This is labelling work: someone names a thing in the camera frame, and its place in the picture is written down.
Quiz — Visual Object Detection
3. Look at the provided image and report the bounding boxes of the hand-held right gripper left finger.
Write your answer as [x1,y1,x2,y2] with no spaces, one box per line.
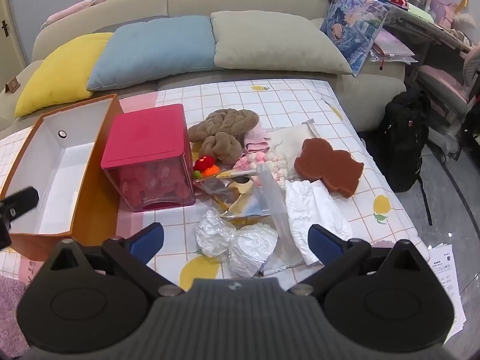
[37,222,185,297]

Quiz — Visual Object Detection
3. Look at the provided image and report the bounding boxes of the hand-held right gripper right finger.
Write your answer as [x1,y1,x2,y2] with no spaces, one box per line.
[288,224,432,297]

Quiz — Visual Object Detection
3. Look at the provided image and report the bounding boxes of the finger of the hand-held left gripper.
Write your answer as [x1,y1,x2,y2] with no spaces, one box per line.
[0,187,40,250]

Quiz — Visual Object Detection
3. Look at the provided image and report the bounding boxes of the orange cardboard box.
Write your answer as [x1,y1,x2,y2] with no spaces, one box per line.
[0,94,124,261]

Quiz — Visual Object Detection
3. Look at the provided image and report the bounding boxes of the brown sponge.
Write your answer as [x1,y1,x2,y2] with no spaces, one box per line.
[293,137,365,198]

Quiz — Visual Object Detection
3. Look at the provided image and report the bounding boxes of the pink white crochet piece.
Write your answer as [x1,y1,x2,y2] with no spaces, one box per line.
[232,151,289,190]

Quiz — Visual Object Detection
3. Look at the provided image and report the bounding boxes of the white tissue paper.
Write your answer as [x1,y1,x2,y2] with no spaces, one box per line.
[285,180,353,265]

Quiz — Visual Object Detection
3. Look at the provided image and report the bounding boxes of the white pen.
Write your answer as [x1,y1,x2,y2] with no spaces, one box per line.
[262,262,301,276]

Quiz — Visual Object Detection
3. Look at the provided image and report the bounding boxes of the clear plastic bag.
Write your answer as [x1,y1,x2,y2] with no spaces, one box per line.
[259,163,304,267]

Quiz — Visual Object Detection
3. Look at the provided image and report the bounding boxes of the crumpled white plastic bag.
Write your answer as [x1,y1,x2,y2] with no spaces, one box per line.
[195,209,279,279]

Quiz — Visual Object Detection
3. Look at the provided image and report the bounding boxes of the red crochet flower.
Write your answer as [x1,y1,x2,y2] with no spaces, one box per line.
[193,155,215,173]

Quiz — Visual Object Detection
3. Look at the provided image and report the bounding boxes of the pink translucent storage box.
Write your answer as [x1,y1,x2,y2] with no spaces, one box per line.
[100,104,196,212]

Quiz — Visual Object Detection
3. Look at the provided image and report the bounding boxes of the cream fabric pouch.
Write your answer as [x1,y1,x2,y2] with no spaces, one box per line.
[264,120,319,158]

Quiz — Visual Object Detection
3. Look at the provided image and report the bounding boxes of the purple fluffy rug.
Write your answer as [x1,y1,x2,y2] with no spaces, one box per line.
[0,275,34,359]

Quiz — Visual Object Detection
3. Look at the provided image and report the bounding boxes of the pink cloth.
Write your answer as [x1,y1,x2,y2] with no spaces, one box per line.
[244,127,271,154]

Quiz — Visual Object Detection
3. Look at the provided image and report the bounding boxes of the black backpack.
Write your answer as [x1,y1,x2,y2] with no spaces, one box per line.
[373,91,434,226]

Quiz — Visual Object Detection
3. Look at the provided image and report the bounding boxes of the printed paper sheets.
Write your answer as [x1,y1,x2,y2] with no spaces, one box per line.
[425,244,466,338]

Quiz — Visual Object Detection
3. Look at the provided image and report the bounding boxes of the yellow pillow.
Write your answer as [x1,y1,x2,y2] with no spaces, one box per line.
[14,32,114,118]

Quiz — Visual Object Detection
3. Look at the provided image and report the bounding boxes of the large brown braided plush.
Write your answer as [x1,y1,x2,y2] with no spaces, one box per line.
[187,109,260,144]

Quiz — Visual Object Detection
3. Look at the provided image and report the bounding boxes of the beige door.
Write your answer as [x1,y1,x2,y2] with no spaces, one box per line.
[0,0,27,74]

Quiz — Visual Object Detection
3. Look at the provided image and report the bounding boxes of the grid lemon print tablecloth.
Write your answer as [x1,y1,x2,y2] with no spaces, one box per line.
[0,79,430,297]

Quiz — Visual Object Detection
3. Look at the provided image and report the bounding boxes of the pink plush toy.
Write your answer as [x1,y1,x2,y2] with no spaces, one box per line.
[47,0,107,23]

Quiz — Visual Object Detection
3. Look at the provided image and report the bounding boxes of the pink chair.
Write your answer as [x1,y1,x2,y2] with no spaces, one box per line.
[418,50,480,162]

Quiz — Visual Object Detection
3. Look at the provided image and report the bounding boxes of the grey green pillow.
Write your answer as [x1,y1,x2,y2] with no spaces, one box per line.
[210,10,353,76]

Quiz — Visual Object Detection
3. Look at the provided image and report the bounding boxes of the clear plastic folder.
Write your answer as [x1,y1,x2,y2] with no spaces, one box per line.
[369,30,419,64]

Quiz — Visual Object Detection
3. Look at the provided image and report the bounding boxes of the blue printed pillow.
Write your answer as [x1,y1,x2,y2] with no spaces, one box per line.
[319,0,394,77]

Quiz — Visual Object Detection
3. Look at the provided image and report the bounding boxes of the grey desk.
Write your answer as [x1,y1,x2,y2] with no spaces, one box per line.
[375,5,475,83]

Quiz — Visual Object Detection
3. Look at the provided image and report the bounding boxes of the purple plush toy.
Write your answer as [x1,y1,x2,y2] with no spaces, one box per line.
[429,0,469,29]

